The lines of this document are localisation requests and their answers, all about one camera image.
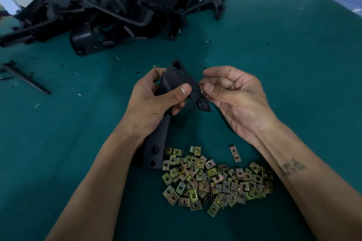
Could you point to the person's right hand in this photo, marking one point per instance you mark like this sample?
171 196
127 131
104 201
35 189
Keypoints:
243 105

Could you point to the person's left hand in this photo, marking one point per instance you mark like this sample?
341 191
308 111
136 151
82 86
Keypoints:
147 108

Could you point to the black plastic bracket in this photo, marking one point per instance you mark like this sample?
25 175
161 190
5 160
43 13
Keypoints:
175 74

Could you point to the pile of brass clip nuts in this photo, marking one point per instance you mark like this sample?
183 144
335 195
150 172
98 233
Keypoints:
218 184

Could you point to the pile of black plastic brackets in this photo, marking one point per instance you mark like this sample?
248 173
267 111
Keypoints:
113 15

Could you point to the person's left forearm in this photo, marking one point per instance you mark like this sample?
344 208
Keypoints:
90 193

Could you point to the person's right forearm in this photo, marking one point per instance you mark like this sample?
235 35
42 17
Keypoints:
317 187

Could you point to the green table cloth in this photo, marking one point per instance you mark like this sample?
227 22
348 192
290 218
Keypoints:
305 68

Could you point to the thin black plastic strip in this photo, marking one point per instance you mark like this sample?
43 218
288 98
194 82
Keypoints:
25 77

